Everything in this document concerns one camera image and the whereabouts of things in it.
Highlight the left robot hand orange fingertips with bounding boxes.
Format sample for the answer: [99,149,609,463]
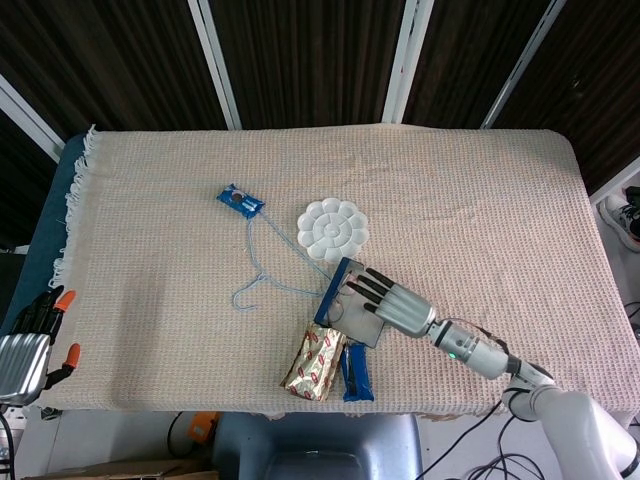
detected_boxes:
[0,284,82,406]

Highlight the blue cookie packet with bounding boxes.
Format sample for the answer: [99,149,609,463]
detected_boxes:
[214,183,266,219]

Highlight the orange black device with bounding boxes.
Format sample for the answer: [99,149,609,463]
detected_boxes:
[189,410,219,444]

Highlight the white black sneaker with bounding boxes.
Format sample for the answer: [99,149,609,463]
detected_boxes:
[598,185,640,246]

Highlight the blue grey plastic chair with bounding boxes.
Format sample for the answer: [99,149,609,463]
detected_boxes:
[212,412,424,480]

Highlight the white flower paint palette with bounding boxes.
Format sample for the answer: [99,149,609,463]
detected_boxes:
[297,197,371,263]

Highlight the white metal frame post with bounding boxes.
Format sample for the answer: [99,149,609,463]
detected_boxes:
[481,0,569,130]
[378,0,436,125]
[588,157,640,206]
[187,0,245,131]
[0,73,66,162]

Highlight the thin-framed eyeglasses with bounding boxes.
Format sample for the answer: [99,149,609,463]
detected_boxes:
[327,272,372,326]

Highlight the gold red snack bag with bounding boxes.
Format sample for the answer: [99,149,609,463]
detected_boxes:
[278,322,348,403]

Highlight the light blue cord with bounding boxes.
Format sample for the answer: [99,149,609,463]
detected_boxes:
[230,212,334,315]

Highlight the right robot hand grey black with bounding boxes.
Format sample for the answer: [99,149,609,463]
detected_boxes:
[348,267,440,339]

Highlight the long blue snack packet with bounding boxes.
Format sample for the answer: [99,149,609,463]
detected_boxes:
[341,342,376,403]

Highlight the beige waffle tablecloth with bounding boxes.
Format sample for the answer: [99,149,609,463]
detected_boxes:
[37,124,640,421]

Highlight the black floor cable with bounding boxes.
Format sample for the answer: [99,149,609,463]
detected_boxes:
[424,399,551,480]
[166,412,201,457]

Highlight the dark brown pleated curtain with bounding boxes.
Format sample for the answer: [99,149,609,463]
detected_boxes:
[0,0,640,251]

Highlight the grey folder with eyeglasses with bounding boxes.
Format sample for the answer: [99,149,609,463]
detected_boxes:
[313,257,386,349]

